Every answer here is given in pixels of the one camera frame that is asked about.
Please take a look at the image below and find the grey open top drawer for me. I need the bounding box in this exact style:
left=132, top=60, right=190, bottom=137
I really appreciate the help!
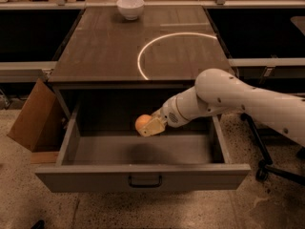
left=36, top=89, right=250, bottom=192

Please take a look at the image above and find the black drawer handle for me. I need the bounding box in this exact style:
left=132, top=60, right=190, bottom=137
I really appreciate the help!
left=128, top=176, right=163, bottom=189

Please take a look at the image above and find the white ceramic bowl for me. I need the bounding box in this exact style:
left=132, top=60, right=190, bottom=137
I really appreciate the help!
left=116, top=0, right=145, bottom=20

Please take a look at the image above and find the grey cabinet with wood top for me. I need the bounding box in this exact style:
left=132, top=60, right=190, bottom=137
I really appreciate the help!
left=50, top=6, right=231, bottom=115

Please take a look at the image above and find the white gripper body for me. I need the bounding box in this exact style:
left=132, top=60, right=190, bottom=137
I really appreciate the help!
left=160, top=96, right=188, bottom=128

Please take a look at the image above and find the black wheeled chair base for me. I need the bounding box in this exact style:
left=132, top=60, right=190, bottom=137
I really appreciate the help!
left=240, top=114, right=305, bottom=186

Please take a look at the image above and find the orange fruit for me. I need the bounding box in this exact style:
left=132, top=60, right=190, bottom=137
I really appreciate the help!
left=135, top=114, right=152, bottom=131

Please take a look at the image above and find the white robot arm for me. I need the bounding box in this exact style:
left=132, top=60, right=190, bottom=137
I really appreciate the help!
left=135, top=69, right=305, bottom=146

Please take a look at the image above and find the brown cardboard box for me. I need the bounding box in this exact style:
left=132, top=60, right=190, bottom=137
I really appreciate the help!
left=8, top=79, right=66, bottom=152

